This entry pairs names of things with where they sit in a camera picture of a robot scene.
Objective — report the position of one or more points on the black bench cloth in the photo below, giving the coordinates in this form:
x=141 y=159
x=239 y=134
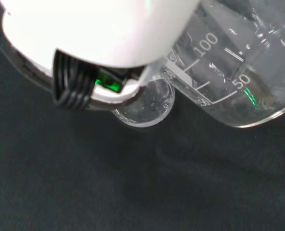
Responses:
x=108 y=180

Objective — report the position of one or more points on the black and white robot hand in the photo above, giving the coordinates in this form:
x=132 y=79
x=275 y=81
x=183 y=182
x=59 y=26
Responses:
x=96 y=31

